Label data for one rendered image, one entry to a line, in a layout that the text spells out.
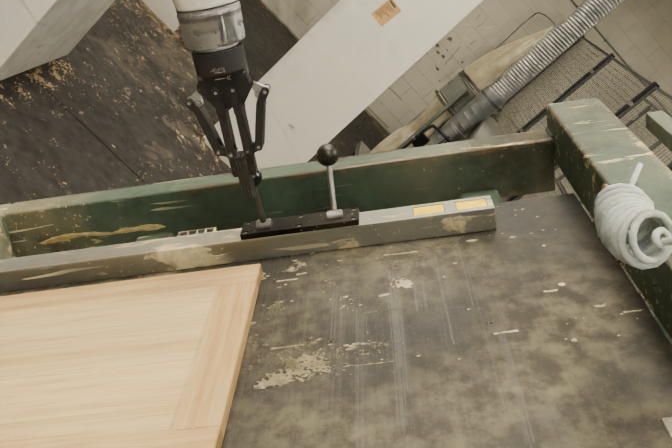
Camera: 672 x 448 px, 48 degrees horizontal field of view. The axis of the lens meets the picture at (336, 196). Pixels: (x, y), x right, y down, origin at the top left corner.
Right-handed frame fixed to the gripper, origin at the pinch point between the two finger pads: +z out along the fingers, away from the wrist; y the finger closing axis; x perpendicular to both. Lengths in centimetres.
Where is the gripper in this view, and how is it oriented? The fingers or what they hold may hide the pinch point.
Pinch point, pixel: (245, 174)
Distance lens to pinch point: 116.4
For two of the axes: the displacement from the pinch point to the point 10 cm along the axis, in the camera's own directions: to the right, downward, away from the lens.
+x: 0.3, -4.0, 9.1
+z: 1.6, 9.0, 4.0
